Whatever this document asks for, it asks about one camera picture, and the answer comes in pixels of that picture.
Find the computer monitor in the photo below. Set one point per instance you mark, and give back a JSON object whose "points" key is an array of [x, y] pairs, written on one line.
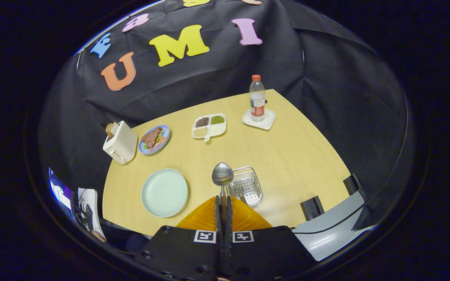
{"points": [[61, 193]]}

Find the white toaster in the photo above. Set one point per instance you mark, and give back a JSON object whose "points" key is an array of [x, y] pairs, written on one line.
{"points": [[122, 143]]}

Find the clear water bottle red cap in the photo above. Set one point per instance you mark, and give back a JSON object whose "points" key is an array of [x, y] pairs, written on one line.
{"points": [[257, 99]]}

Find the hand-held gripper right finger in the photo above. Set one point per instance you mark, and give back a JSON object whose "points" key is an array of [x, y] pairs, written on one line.
{"points": [[264, 253]]}

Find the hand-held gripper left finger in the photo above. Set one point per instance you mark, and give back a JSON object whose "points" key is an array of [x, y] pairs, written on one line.
{"points": [[186, 253]]}

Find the mint green plate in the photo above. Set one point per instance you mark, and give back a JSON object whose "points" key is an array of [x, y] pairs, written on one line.
{"points": [[164, 193]]}

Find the white divided dish with beans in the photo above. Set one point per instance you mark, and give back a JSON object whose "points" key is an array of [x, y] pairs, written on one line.
{"points": [[217, 128]]}

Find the white square coaster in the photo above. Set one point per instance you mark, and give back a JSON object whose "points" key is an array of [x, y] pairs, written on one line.
{"points": [[266, 121]]}

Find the black table clamp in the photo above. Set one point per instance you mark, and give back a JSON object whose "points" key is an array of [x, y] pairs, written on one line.
{"points": [[312, 208], [354, 185]]}

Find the metal spoon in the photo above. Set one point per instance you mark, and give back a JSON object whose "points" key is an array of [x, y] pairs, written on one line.
{"points": [[222, 173]]}

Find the blue plate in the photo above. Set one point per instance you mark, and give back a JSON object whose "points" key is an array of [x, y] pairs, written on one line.
{"points": [[164, 136]]}

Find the white side table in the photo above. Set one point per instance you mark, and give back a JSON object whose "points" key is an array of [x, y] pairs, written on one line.
{"points": [[92, 210]]}

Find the toast slice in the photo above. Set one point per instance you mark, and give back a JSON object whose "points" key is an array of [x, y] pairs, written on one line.
{"points": [[110, 128]]}

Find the brown steak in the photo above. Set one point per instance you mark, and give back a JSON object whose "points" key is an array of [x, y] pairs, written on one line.
{"points": [[151, 136]]}

